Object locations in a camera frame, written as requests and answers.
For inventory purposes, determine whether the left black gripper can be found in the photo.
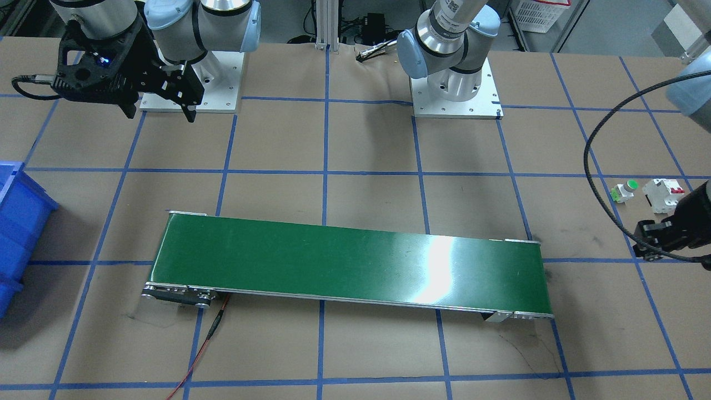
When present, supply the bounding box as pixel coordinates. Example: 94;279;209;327
667;181;710;251

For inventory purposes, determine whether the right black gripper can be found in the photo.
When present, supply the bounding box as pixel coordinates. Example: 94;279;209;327
118;28;205;123

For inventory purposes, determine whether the white red circuit breaker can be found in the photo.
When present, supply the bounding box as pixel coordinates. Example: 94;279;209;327
642;179;686;214

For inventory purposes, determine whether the green push button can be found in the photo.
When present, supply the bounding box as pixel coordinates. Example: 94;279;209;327
609;179;638;203

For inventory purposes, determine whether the green conveyor belt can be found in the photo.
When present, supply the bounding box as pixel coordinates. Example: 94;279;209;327
142;212;553;322

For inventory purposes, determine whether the blue plastic bin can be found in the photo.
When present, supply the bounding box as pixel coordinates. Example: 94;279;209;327
1;161;58;317

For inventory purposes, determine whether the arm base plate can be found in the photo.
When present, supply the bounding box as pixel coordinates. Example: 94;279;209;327
139;51;245;113
410;58;504;119

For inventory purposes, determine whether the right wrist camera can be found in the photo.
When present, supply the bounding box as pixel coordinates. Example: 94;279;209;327
51;17;144;106

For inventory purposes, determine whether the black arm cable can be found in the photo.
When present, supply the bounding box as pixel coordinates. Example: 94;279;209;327
583;71;711;272

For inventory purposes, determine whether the aluminium frame post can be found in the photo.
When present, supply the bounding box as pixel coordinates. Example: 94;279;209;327
315;0;341;52

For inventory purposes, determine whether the red black wire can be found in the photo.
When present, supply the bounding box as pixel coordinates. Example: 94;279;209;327
166;294;233;400

